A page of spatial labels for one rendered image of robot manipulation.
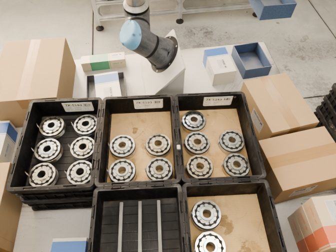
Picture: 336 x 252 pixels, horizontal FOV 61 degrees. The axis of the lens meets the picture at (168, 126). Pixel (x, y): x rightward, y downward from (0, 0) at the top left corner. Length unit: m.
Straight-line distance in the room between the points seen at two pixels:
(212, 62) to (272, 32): 1.71
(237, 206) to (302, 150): 0.35
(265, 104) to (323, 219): 0.53
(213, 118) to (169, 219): 0.48
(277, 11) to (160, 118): 0.69
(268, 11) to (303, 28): 2.01
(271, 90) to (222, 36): 1.70
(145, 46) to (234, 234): 0.84
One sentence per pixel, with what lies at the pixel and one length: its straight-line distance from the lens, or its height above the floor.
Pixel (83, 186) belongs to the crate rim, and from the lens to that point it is 1.03.
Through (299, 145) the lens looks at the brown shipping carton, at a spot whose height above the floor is 0.86.
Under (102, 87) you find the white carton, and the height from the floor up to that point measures 0.79.
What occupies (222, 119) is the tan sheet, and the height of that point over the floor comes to 0.83.
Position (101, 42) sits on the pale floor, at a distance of 2.97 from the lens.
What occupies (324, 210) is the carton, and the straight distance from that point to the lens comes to 1.09.
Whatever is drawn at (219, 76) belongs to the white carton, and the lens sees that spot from 1.52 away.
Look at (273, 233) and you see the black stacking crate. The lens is 1.04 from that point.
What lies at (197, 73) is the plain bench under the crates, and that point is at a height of 0.70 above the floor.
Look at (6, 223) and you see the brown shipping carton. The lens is 1.24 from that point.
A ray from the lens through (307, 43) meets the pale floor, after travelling 3.19.
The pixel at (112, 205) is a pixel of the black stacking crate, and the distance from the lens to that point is 1.09.
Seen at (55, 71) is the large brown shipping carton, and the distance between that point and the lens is 1.43.
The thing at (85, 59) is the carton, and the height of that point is 0.76.
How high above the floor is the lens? 1.84
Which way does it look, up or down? 56 degrees down
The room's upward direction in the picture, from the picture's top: straight up
